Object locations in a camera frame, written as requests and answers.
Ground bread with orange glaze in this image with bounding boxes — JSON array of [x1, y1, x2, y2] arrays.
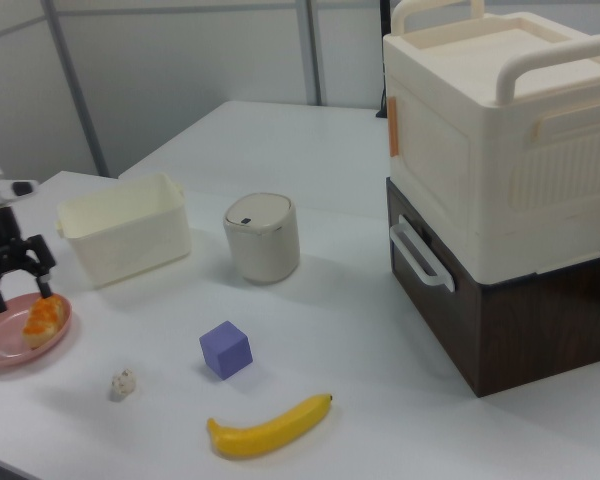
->
[[21, 294, 66, 350]]

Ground pink plate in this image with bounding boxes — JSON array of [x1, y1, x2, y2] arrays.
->
[[0, 292, 75, 368]]

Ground cream plastic bin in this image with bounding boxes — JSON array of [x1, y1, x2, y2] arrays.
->
[[54, 172, 192, 289]]

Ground small white crumpled object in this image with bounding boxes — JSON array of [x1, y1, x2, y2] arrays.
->
[[110, 367, 138, 402]]

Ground purple cube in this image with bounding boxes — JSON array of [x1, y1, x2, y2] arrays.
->
[[198, 320, 254, 383]]

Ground beige lidded trash can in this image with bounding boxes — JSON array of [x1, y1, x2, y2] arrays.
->
[[222, 192, 301, 286]]

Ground yellow banana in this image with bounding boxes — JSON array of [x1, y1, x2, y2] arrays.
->
[[206, 392, 335, 459]]

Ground orange tape strip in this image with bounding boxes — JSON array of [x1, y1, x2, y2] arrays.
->
[[387, 96, 402, 159]]

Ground dark wood drawer box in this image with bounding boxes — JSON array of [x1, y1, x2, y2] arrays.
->
[[385, 177, 600, 399]]

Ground upright grey metal post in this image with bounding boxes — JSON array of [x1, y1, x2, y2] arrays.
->
[[303, 0, 328, 107]]

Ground white drawer handle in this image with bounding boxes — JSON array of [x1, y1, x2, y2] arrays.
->
[[389, 214, 457, 293]]

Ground black cable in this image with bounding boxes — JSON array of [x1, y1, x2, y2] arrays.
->
[[376, 0, 392, 120]]

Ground cream storage box with handles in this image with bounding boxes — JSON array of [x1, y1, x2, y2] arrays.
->
[[382, 0, 600, 283]]

